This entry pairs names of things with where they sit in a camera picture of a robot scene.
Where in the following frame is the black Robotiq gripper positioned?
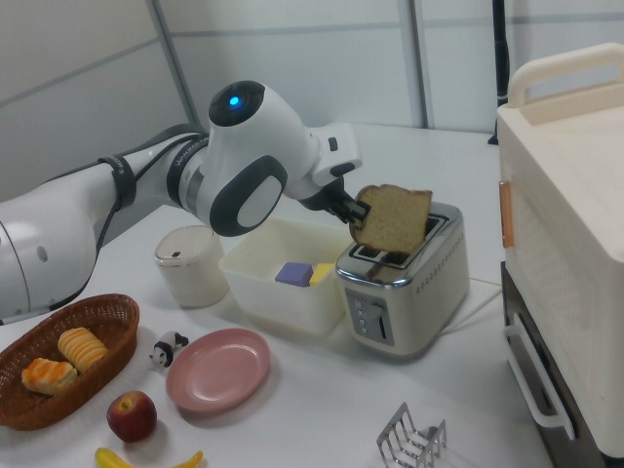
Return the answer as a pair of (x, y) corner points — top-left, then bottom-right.
(295, 175), (372, 228)

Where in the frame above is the brown bread slice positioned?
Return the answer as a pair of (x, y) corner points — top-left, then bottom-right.
(348, 183), (434, 254)

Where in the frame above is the chrome and cream toaster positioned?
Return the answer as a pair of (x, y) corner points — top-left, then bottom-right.
(334, 202), (472, 363)

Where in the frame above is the long striped bread roll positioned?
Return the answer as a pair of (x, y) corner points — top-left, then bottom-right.
(57, 327), (109, 374)

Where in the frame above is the short orange glazed bread roll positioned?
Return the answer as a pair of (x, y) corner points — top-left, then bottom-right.
(20, 357), (79, 397)

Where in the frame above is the yellow foam cube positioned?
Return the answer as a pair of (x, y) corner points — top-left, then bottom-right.
(309, 262), (336, 288)

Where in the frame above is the purple foam cube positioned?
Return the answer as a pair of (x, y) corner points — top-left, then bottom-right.
(274, 261), (313, 289)

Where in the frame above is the white plastic storage box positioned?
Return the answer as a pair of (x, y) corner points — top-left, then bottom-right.
(217, 216), (352, 338)

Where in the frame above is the cream lidded trash bin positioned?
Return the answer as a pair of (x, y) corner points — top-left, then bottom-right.
(154, 224), (230, 309)

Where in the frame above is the cream cabinet with brown base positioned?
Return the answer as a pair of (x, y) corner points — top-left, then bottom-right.
(495, 42), (624, 468)

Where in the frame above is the pink plastic plate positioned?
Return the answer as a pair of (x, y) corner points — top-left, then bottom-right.
(164, 328), (272, 415)

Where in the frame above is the panda figurine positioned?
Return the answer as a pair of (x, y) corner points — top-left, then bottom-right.
(148, 331), (190, 372)

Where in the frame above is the brown wicker basket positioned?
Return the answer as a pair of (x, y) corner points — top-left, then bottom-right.
(0, 292), (141, 432)

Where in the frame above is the red apple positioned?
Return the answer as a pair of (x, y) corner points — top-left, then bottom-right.
(106, 390), (159, 444)

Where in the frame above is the yellow banana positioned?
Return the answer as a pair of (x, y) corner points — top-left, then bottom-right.
(94, 447), (204, 468)

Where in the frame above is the black camera pole stand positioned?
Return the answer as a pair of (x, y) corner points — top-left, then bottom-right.
(488, 0), (512, 146)

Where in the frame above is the metal wire toast rack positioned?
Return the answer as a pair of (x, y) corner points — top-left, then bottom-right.
(375, 402), (449, 468)

